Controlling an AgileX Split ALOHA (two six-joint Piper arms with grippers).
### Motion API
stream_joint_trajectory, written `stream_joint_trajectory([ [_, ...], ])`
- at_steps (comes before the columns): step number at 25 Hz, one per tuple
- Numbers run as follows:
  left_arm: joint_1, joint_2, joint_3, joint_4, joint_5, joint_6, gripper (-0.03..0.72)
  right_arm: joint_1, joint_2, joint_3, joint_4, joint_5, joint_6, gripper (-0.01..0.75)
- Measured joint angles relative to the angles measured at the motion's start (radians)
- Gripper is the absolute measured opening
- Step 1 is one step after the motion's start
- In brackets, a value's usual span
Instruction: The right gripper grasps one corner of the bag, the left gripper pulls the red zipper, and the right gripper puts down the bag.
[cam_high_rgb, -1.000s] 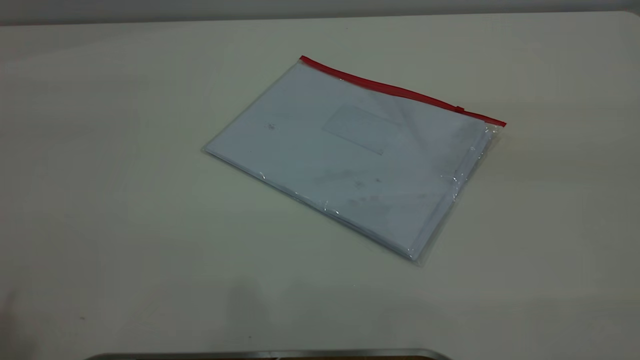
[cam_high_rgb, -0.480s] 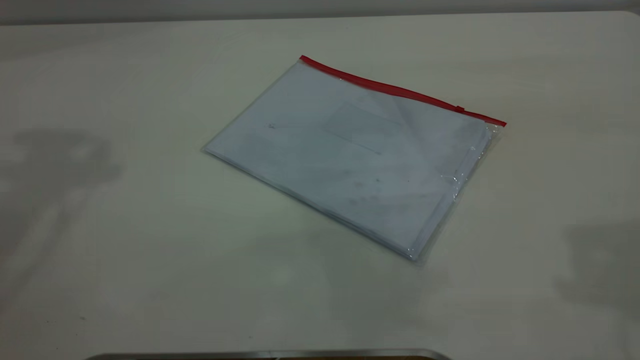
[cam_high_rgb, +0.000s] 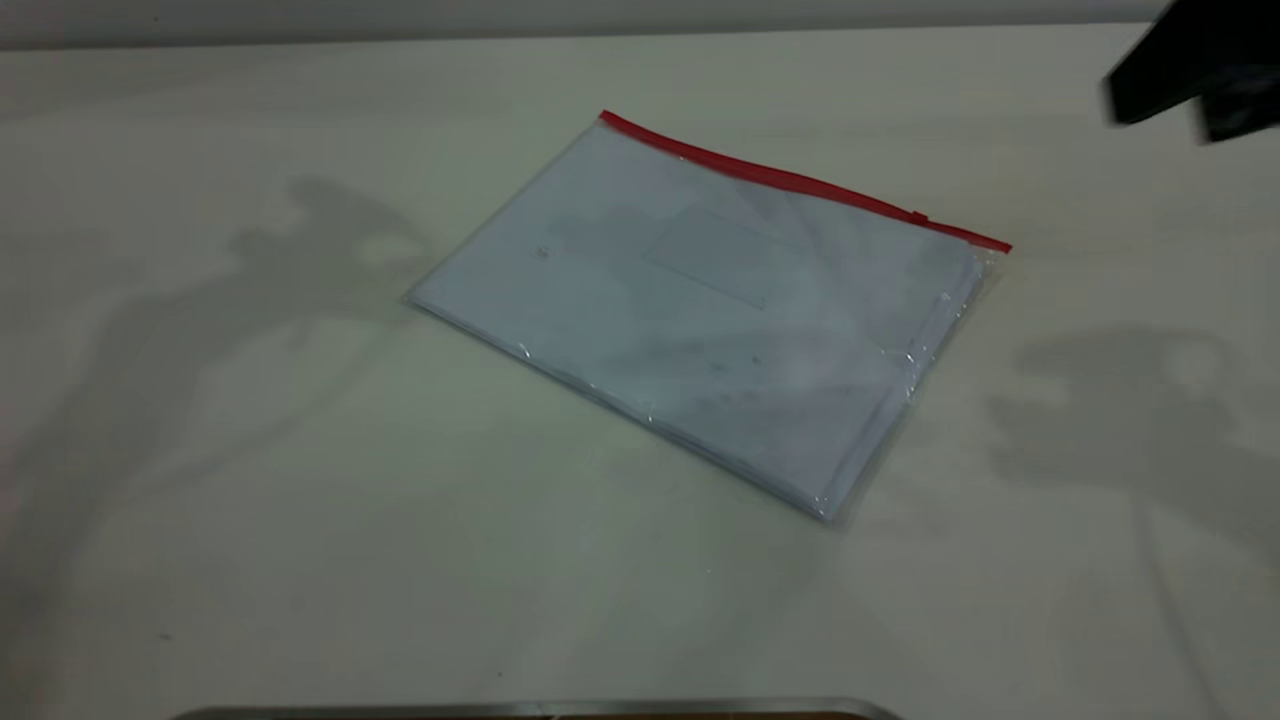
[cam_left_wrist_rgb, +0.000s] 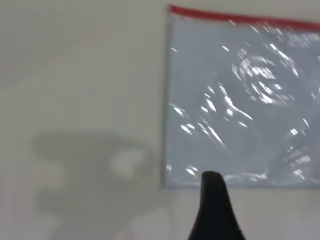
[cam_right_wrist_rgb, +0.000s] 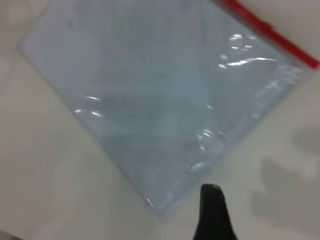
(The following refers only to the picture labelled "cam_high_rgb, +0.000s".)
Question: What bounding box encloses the clear plastic zipper bag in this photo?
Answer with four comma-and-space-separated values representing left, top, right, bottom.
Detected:
403, 110, 1014, 531

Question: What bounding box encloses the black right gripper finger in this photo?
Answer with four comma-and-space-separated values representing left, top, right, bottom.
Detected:
1198, 65, 1280, 144
1103, 0, 1280, 127

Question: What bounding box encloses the grey metal bar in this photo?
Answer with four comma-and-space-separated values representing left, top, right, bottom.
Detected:
170, 697, 906, 720

